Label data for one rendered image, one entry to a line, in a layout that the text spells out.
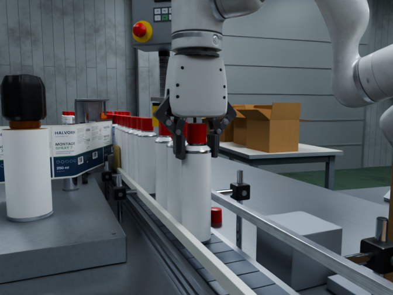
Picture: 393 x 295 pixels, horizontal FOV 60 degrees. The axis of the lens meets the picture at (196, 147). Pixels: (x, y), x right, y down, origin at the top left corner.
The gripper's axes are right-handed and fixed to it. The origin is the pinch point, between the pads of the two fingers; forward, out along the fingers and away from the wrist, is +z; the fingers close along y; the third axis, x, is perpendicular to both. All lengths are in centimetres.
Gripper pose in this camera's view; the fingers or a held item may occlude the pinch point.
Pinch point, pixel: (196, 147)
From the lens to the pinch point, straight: 57.7
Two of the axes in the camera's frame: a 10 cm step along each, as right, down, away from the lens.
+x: 3.8, 1.1, -9.2
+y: -9.2, 0.4, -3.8
